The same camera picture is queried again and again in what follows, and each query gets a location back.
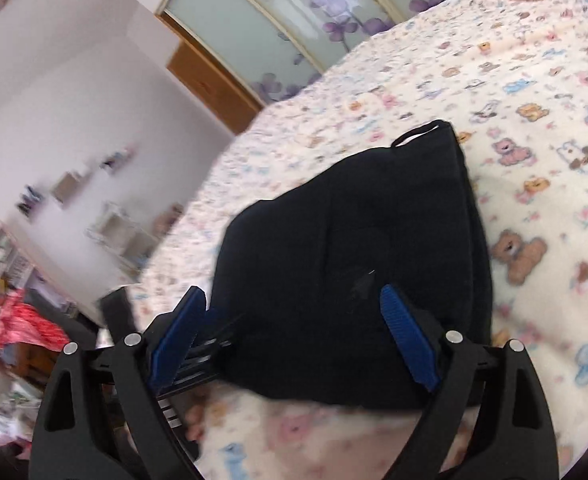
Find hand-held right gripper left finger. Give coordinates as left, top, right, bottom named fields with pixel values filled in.
left=28, top=286, right=207, bottom=480

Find red cloth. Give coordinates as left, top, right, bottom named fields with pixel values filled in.
left=0, top=287, right=72, bottom=356

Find white wall shelf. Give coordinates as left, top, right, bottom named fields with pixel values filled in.
left=101, top=147, right=137, bottom=173
left=16, top=185, right=47, bottom=218
left=51, top=170, right=87, bottom=203

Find floral glass sliding wardrobe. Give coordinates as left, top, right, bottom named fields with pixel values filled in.
left=156, top=0, right=475, bottom=103

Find white storage rack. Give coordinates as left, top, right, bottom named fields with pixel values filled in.
left=86, top=200, right=157, bottom=283

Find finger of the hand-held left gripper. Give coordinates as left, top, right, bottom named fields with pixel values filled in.
left=189, top=306, right=245, bottom=358

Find wooden door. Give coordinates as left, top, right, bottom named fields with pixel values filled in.
left=166, top=40, right=265, bottom=136

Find black pants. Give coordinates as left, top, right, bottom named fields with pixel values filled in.
left=209, top=120, right=495, bottom=408

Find teddy bear printed blanket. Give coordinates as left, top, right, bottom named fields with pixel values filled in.
left=124, top=0, right=588, bottom=480

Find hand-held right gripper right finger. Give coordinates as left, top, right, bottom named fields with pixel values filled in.
left=380, top=285, right=560, bottom=480

